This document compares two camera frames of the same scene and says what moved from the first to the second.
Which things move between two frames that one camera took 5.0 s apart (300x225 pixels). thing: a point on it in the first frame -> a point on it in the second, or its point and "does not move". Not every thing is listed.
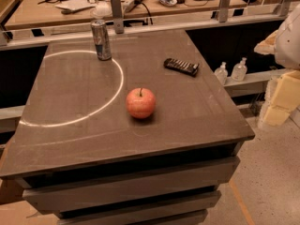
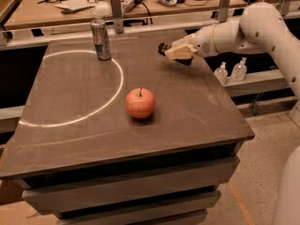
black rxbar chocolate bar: (184, 67) -> (161, 48)
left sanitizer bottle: (222, 73) does not move
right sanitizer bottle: (239, 71) does not move
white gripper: (291, 46) -> (202, 44)
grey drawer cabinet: (147, 137) does not move
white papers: (76, 5) does not move
